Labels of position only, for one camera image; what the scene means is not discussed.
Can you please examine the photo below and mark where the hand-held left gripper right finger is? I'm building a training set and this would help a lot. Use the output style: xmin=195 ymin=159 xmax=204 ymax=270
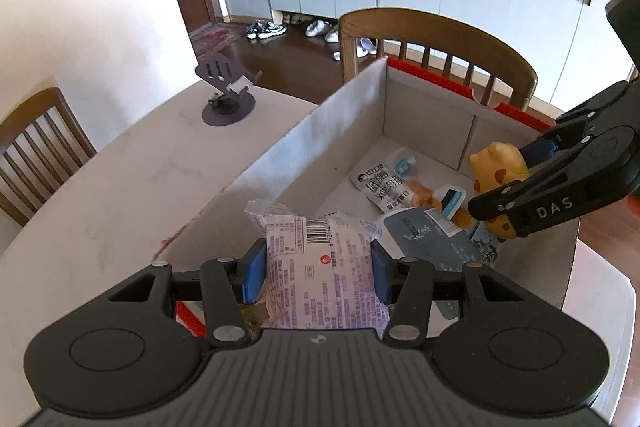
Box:
xmin=370 ymin=239 xmax=533 ymax=350

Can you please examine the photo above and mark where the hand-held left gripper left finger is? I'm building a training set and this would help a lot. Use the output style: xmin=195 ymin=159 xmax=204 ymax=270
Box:
xmin=107 ymin=238 xmax=268 ymax=348

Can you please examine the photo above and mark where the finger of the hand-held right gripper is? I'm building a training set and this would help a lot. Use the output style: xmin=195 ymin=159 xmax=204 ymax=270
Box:
xmin=519 ymin=81 xmax=633 ymax=170
xmin=468 ymin=142 xmax=584 ymax=239

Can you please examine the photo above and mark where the yellow plush toy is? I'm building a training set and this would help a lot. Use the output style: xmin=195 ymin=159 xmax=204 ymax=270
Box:
xmin=452 ymin=142 xmax=531 ymax=240

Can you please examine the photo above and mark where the white blue plastic bag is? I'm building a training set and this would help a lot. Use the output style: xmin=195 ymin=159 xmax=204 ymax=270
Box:
xmin=380 ymin=209 xmax=501 ymax=273

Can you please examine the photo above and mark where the purple white bread packet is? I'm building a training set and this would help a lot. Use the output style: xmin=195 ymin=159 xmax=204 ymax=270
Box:
xmin=245 ymin=199 xmax=396 ymax=340

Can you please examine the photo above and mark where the white chicken snack packet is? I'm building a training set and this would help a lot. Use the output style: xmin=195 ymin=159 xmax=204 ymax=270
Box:
xmin=350 ymin=162 xmax=416 ymax=214

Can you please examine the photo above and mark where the small orange snack packet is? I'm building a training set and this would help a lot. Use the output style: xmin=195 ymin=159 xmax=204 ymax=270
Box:
xmin=405 ymin=179 xmax=443 ymax=210

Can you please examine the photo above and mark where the small blue white packet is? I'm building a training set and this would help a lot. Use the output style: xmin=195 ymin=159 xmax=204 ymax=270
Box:
xmin=435 ymin=187 xmax=468 ymax=220

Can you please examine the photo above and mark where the red cardboard box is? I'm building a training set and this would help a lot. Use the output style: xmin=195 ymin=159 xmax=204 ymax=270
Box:
xmin=152 ymin=57 xmax=581 ymax=343

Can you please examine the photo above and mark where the white marble desktop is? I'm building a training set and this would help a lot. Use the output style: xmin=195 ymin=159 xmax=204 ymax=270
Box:
xmin=0 ymin=82 xmax=636 ymax=427

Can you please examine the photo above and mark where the small pale blue packet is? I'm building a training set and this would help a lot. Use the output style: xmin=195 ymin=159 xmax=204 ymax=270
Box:
xmin=390 ymin=148 xmax=418 ymax=180

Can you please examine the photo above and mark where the grey phone stand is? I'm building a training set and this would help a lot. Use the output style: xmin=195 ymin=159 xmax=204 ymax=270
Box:
xmin=194 ymin=53 xmax=263 ymax=128

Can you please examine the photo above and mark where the wooden chair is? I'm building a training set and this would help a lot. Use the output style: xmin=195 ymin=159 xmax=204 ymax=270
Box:
xmin=0 ymin=87 xmax=98 ymax=228
xmin=338 ymin=8 xmax=538 ymax=112

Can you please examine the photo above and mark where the red patterned doormat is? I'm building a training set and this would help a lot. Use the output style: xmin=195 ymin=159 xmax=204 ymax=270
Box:
xmin=189 ymin=24 xmax=242 ymax=58

